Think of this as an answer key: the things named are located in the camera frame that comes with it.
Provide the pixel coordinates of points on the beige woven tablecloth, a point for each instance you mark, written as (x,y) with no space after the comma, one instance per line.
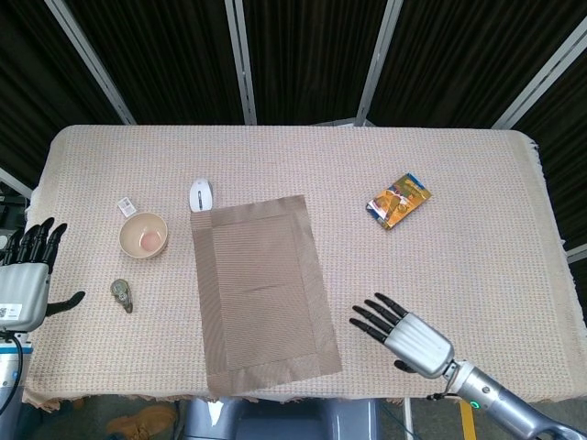
(293,160)

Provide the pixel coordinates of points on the small white eraser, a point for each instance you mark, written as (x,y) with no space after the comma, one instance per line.
(126,206)

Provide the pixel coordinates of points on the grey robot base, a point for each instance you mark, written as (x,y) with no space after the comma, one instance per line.
(275,421)

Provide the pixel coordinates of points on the white table leg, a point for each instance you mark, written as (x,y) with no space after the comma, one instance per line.
(408,421)

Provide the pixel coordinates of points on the pink bowl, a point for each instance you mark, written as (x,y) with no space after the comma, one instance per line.
(143,238)

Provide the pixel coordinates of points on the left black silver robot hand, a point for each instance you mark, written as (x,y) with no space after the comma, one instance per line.
(23,293)

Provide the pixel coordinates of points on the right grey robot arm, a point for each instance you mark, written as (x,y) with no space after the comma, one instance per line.
(500,399)

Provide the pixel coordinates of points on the brown woven placemat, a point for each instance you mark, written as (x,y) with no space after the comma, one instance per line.
(266,298)

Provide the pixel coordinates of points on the grey metal partition post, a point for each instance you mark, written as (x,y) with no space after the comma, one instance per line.
(578,253)
(541,82)
(16,182)
(90,62)
(242,62)
(379,62)

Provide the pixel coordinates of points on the white computer mouse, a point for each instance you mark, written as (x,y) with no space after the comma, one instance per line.
(201,194)

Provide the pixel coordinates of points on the brown shoe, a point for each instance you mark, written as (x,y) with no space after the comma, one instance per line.
(142,419)

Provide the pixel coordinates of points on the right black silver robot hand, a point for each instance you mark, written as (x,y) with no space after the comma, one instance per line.
(419,346)

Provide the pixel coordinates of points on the orange snack packet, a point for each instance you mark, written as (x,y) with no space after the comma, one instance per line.
(399,201)

